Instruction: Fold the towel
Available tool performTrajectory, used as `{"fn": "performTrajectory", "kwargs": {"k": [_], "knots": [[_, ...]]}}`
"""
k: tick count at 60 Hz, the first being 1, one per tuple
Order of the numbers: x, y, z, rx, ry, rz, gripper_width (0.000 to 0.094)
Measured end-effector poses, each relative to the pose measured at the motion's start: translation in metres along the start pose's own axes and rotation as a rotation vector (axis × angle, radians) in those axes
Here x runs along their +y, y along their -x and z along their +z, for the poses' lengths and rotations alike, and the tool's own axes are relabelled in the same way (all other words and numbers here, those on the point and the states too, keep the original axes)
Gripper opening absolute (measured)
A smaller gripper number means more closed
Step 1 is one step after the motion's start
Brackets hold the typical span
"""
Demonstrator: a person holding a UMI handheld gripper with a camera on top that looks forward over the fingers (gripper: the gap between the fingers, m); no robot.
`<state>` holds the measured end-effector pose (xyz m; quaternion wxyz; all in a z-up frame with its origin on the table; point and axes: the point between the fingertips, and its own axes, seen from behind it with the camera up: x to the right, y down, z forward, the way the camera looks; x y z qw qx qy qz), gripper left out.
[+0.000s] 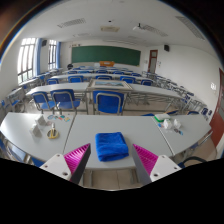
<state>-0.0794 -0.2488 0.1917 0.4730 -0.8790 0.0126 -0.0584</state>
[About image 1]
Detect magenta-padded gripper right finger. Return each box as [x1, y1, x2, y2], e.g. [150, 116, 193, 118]
[130, 143, 183, 186]

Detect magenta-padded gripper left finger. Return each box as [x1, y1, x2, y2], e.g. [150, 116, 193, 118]
[39, 143, 92, 185]

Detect blue towel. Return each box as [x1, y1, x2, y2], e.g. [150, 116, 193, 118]
[95, 131, 130, 163]

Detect yellow tape roll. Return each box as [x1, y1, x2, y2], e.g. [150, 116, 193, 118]
[46, 128, 60, 140]

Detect coloured paper cards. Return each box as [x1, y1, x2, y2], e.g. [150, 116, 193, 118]
[46, 114, 72, 123]

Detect green and white box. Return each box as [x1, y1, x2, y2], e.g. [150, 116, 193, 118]
[154, 113, 172, 122]

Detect red door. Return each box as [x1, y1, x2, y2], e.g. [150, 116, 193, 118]
[209, 67, 224, 148]

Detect group of blue chairs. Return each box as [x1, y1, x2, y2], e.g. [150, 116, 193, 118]
[39, 67, 210, 117]

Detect brown door with glass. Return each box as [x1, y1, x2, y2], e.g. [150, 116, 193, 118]
[148, 49, 159, 74]

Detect tall window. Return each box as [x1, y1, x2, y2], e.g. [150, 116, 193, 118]
[47, 39, 58, 71]
[17, 37, 37, 85]

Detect orange lectern top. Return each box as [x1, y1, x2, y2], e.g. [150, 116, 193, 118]
[99, 60, 116, 68]

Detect green blackboard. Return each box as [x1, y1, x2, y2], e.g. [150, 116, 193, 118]
[71, 45, 142, 67]

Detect ceiling projector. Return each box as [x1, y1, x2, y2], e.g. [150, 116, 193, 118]
[132, 23, 145, 32]

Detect group of ceiling lights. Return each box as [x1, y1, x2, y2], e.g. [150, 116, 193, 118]
[56, 15, 206, 42]

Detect ceiling air vent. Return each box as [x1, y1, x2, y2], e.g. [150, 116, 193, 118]
[100, 25, 121, 33]

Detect blue chair with metal frame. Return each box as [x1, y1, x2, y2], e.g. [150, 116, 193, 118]
[31, 91, 55, 113]
[92, 90, 125, 116]
[50, 88, 81, 115]

